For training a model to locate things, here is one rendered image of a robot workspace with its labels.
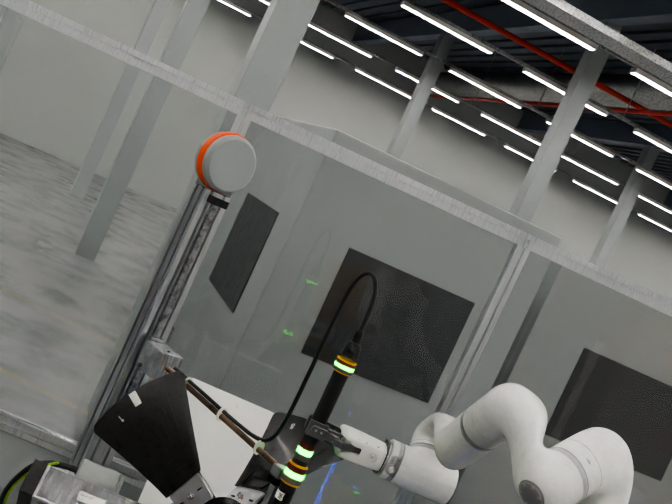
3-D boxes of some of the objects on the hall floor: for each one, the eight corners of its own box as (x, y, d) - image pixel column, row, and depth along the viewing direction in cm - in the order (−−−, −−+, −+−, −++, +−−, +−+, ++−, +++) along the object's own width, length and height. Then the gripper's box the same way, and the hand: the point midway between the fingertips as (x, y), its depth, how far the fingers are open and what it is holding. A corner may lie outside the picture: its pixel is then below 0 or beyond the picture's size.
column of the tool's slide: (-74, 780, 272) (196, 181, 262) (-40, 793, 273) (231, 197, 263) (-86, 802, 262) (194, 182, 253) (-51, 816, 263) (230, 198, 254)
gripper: (389, 431, 215) (313, 397, 213) (399, 454, 199) (317, 417, 197) (374, 462, 216) (298, 428, 214) (383, 487, 199) (301, 450, 197)
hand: (316, 426), depth 205 cm, fingers closed on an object, 4 cm apart
